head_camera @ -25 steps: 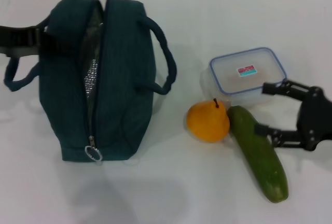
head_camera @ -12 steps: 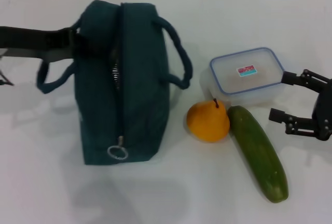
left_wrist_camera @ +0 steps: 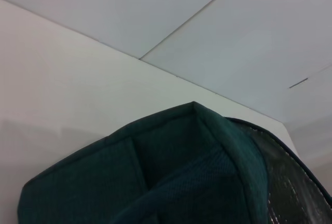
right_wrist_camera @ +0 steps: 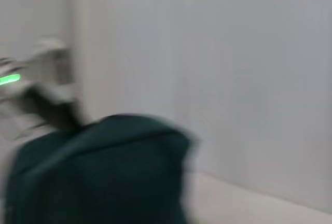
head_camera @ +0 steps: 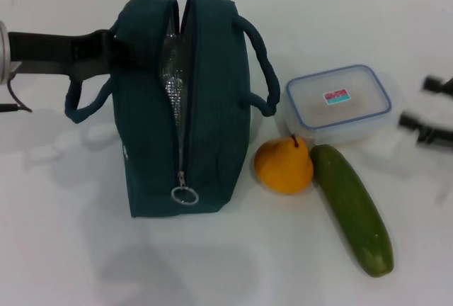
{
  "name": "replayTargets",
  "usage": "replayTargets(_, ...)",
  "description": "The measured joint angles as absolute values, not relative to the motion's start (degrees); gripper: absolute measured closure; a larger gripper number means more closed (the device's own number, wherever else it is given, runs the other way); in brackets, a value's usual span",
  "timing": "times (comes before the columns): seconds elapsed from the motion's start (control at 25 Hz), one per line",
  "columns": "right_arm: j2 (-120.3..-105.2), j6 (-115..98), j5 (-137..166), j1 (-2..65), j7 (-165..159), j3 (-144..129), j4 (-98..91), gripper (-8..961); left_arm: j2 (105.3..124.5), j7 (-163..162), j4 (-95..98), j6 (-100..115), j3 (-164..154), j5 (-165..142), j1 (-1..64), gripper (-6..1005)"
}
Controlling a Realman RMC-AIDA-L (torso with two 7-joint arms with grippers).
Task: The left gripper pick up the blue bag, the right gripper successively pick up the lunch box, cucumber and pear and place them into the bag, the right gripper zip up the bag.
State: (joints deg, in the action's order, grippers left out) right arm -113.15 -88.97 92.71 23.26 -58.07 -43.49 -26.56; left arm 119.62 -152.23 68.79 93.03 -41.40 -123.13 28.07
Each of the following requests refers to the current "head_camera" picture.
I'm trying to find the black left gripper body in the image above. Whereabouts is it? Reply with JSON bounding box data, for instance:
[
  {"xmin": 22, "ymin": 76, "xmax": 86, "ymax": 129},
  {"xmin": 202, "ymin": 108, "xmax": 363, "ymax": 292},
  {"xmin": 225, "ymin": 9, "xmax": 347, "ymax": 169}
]
[{"xmin": 8, "ymin": 29, "xmax": 116, "ymax": 82}]

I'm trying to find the dark teal insulated lunch bag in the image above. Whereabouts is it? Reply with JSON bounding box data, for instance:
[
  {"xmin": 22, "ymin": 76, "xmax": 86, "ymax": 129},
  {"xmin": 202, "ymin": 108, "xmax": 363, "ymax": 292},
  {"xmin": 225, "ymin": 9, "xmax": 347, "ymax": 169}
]
[{"xmin": 64, "ymin": 0, "xmax": 281, "ymax": 219}]

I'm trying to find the green cucumber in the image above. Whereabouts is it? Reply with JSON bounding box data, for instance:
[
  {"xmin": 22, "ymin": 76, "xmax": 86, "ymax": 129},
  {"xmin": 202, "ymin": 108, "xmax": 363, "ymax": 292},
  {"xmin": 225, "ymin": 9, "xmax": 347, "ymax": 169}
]
[{"xmin": 310, "ymin": 144, "xmax": 394, "ymax": 278}]

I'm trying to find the orange yellow pear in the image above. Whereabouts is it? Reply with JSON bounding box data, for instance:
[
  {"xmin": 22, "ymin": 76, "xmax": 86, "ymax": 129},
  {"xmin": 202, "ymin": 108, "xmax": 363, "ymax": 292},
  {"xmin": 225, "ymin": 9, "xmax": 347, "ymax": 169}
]
[{"xmin": 253, "ymin": 134, "xmax": 315, "ymax": 196}]

